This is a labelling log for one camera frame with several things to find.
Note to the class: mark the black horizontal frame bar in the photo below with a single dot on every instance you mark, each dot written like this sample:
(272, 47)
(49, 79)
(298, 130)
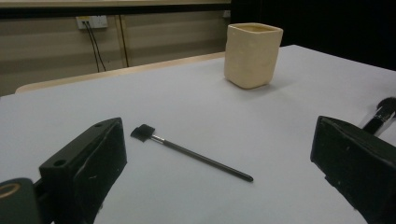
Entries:
(124, 11)

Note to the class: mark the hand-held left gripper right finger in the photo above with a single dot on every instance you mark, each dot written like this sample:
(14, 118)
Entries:
(358, 155)

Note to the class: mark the white table mat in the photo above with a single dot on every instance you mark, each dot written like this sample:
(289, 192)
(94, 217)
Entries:
(186, 105)

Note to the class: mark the cream square cup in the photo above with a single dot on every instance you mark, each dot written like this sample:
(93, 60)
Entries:
(252, 56)

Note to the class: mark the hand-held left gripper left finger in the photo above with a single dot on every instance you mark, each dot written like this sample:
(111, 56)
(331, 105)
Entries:
(84, 174)

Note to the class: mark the thick black makeup brush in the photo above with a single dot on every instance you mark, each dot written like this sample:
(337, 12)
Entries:
(379, 119)

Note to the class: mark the white wall socket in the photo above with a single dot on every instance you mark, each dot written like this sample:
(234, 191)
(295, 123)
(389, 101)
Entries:
(96, 21)

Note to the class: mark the black curtain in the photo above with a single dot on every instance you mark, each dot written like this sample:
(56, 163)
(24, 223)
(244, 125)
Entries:
(327, 25)

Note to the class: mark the thin black makeup brush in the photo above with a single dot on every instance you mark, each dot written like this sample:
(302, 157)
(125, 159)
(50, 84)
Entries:
(199, 157)

